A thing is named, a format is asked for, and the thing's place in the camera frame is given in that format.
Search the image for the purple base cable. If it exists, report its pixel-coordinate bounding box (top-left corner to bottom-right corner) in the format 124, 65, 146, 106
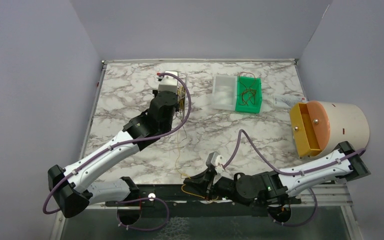
117, 197, 172, 233
267, 188, 319, 230

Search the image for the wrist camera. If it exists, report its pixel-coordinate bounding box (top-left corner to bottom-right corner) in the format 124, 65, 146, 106
157, 72, 178, 94
205, 152, 226, 173

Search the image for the green plastic bin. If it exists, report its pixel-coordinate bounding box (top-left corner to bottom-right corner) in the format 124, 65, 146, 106
235, 76, 263, 114

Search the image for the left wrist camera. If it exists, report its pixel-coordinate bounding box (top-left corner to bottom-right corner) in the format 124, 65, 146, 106
157, 72, 178, 94

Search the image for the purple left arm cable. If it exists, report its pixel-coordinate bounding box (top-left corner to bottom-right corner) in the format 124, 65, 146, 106
42, 72, 193, 216

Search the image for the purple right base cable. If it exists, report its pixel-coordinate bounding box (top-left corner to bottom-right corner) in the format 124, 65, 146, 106
267, 188, 319, 230

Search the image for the white perforated filament spool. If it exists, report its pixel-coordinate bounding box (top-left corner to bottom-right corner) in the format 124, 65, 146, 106
177, 84, 187, 113

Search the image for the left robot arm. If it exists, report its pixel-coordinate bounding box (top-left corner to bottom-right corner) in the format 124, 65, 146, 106
45, 90, 179, 218

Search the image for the white and orange cylinder container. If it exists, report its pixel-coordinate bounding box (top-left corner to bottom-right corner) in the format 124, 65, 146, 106
289, 100, 370, 159

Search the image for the black mounting rail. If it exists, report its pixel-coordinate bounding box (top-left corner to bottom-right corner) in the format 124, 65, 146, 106
105, 180, 302, 220

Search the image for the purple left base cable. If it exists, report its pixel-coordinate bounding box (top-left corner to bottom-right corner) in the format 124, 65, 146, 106
117, 197, 172, 233

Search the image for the yellow cable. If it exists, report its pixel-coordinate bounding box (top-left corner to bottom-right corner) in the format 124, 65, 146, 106
174, 86, 219, 204

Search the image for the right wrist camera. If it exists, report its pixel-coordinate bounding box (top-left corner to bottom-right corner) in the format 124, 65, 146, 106
205, 152, 226, 173

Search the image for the white translucent plastic bin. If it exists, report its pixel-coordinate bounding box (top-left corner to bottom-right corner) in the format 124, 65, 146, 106
211, 74, 238, 111

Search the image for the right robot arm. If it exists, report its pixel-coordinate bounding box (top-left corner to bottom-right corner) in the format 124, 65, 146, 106
183, 141, 370, 206

